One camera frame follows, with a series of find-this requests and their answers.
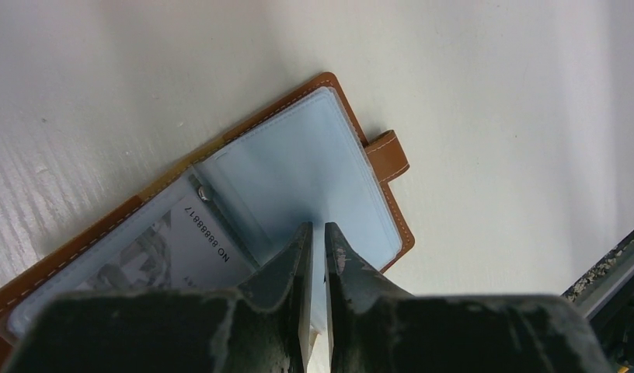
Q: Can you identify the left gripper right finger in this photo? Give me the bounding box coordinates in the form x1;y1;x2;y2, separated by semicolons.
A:
325;222;611;372

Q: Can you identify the silver credit card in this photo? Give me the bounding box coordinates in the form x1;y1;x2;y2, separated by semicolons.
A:
77;195;253;291

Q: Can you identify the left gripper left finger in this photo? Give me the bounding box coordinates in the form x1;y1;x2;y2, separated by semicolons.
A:
4;222;313;372

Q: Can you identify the aluminium rail frame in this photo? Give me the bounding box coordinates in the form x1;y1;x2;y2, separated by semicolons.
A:
561;218;634;373

